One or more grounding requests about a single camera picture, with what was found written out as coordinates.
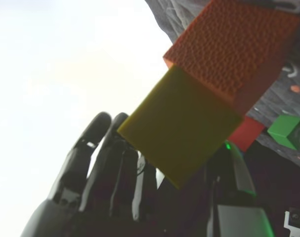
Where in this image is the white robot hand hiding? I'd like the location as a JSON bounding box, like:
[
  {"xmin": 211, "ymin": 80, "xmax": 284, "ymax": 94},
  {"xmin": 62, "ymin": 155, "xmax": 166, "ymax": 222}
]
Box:
[{"xmin": 20, "ymin": 112, "xmax": 276, "ymax": 237}]

